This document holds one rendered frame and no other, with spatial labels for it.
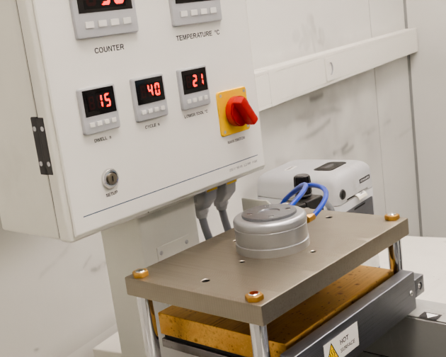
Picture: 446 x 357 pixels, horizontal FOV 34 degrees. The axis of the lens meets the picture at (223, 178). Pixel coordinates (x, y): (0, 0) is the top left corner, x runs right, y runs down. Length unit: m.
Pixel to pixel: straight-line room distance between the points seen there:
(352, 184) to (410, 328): 0.95
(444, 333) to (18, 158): 0.50
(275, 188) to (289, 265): 1.08
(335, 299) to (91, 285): 0.72
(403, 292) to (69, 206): 0.37
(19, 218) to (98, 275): 0.60
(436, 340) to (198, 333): 0.27
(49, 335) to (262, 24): 1.06
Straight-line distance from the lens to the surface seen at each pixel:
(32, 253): 1.29
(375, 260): 1.45
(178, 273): 0.74
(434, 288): 1.60
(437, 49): 3.21
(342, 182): 1.74
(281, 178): 1.79
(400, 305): 0.82
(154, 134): 0.82
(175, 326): 0.78
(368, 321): 0.77
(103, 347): 1.39
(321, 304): 0.76
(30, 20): 0.73
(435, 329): 0.86
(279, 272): 0.71
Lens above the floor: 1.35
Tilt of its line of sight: 12 degrees down
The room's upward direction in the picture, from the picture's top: 7 degrees counter-clockwise
